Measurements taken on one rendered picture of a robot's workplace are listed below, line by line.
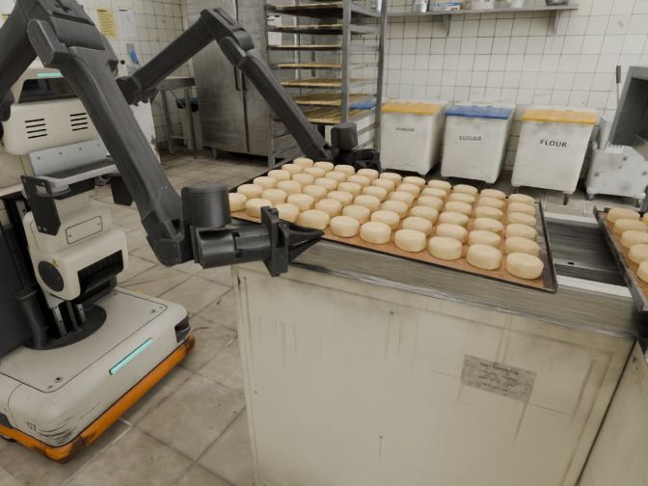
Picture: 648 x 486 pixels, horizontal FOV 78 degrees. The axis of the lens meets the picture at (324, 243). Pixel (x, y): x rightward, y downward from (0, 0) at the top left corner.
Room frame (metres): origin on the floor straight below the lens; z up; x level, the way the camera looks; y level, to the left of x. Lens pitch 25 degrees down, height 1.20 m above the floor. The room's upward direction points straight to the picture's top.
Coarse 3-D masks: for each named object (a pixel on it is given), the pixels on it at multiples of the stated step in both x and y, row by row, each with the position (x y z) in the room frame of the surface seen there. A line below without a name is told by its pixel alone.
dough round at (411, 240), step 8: (400, 232) 0.60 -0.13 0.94; (408, 232) 0.60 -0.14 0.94; (416, 232) 0.61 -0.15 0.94; (400, 240) 0.58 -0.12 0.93; (408, 240) 0.58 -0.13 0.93; (416, 240) 0.58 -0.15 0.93; (424, 240) 0.58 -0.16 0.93; (400, 248) 0.58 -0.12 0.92; (408, 248) 0.57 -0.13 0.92; (416, 248) 0.57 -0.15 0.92; (424, 248) 0.59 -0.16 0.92
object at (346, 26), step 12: (348, 0) 2.13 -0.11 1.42; (348, 12) 2.13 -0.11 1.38; (348, 24) 2.13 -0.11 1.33; (348, 36) 2.13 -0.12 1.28; (348, 48) 2.13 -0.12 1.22; (348, 60) 2.14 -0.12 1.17; (348, 72) 2.14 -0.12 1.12; (348, 84) 2.14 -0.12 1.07; (348, 96) 2.15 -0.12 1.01; (348, 108) 2.15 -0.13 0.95
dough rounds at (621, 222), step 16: (624, 208) 0.76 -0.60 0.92; (608, 224) 0.72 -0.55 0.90; (624, 224) 0.68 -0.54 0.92; (640, 224) 0.68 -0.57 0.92; (624, 240) 0.62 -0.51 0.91; (640, 240) 0.61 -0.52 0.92; (624, 256) 0.58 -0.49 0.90; (640, 256) 0.56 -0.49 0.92; (640, 272) 0.51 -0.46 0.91; (640, 288) 0.49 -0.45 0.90
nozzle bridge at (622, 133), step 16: (640, 80) 0.88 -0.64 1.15; (624, 96) 0.90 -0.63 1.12; (640, 96) 0.88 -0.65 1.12; (624, 112) 0.89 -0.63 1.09; (640, 112) 0.88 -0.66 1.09; (624, 128) 0.88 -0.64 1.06; (640, 128) 0.87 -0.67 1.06; (624, 144) 0.88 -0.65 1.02; (640, 144) 0.81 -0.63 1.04; (640, 208) 0.89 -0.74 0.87
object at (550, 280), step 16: (256, 176) 0.89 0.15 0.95; (256, 224) 0.66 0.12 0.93; (544, 224) 0.70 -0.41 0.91; (336, 240) 0.60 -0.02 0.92; (544, 240) 0.65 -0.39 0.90; (400, 256) 0.56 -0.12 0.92; (544, 256) 0.58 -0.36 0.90; (464, 272) 0.52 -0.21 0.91; (544, 272) 0.53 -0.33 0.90; (544, 288) 0.48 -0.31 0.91
